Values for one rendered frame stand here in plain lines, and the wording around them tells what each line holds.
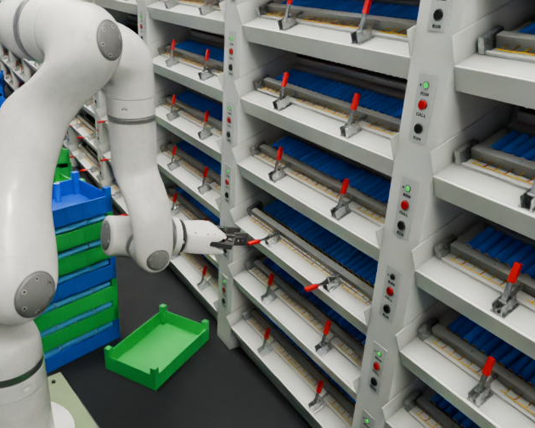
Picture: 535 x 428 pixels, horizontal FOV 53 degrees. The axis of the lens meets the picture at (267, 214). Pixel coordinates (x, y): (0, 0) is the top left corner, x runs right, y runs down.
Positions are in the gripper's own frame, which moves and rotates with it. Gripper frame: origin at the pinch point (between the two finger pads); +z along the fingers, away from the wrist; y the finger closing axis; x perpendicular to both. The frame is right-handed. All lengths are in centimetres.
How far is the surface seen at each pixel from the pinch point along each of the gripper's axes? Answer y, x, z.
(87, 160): -216, -44, 30
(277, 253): -7.2, -8.4, 19.7
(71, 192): -73, -16, -18
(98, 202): -53, -12, -16
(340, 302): 20.2, -8.4, 19.7
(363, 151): 21.0, 28.1, 11.7
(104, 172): -170, -37, 25
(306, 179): -3.3, 14.4, 19.5
